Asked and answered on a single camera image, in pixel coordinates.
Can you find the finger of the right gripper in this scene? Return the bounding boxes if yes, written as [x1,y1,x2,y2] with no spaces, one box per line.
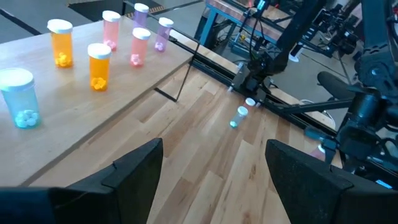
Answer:
[304,127,338,164]

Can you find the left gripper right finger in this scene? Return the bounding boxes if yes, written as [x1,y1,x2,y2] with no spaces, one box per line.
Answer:
[266,139,398,224]

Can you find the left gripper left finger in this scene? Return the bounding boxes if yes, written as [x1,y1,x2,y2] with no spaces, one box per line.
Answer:
[0,138,164,224]

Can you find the purple pill bottle white cap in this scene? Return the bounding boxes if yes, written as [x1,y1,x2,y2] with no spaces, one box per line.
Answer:
[133,2,150,29]
[310,143,326,161]
[154,17,175,53]

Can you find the teal pill bottle white cap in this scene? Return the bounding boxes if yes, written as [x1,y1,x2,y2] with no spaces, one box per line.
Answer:
[229,106,249,129]
[0,67,42,129]

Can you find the orange pill bottle white cap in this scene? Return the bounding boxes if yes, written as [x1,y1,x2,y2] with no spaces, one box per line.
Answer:
[47,19,74,68]
[87,42,112,92]

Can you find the wooden shelf black legs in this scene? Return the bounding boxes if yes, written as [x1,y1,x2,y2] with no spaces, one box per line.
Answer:
[0,0,201,187]

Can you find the black office chair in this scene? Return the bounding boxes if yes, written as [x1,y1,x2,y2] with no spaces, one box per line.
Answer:
[317,70,355,100]

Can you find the black hazard-striped floor mat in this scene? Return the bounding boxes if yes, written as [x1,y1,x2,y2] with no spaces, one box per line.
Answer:
[68,0,165,15]

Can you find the blue metal frame table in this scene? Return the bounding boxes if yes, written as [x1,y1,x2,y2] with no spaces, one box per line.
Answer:
[198,0,299,52]

